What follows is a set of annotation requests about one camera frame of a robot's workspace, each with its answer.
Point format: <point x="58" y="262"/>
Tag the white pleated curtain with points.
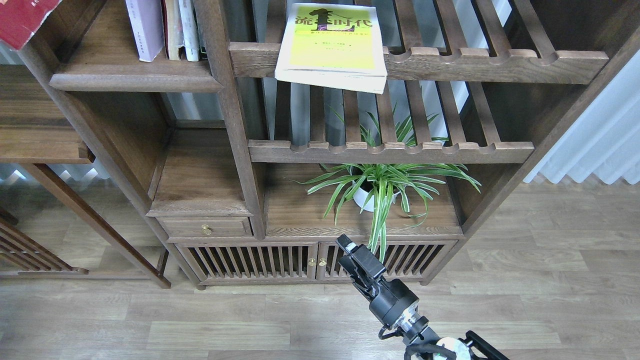
<point x="605" y="139"/>

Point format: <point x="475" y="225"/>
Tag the yellow green cover book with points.
<point x="333" y="46"/>

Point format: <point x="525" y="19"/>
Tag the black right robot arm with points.
<point x="424" y="343"/>

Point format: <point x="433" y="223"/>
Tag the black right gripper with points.
<point x="392" y="302"/>

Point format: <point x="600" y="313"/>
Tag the red cover book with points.
<point x="20" y="19"/>

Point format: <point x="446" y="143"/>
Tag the upright beige book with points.
<point x="173" y="29"/>

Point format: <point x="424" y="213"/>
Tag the upright white book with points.
<point x="191" y="41"/>

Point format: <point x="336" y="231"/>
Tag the green spider plant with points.
<point x="412" y="182"/>

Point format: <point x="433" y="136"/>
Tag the brass drawer knob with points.
<point x="206" y="230"/>

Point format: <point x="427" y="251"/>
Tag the white lavender cover book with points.
<point x="146" y="19"/>

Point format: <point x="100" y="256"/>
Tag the dark wooden bookshelf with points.
<point x="188" y="150"/>

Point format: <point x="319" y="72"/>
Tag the white plant pot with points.
<point x="362" y="197"/>

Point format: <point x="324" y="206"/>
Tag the upright dark green book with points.
<point x="202" y="44"/>

